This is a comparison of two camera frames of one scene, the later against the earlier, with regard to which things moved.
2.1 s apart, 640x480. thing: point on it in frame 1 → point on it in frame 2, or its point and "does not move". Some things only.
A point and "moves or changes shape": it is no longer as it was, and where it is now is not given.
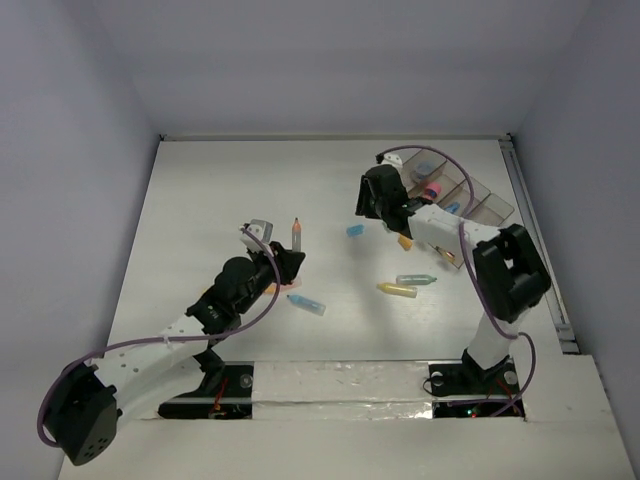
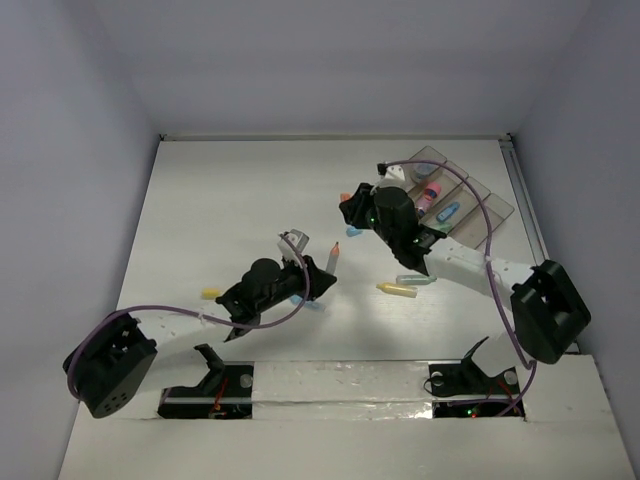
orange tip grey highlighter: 296,236 moves or changes shape
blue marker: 453,208 does not move
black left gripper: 282,263 → 310,278
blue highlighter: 307,304 does not move
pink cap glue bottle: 432,190 does not move
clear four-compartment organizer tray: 438,181 does not move
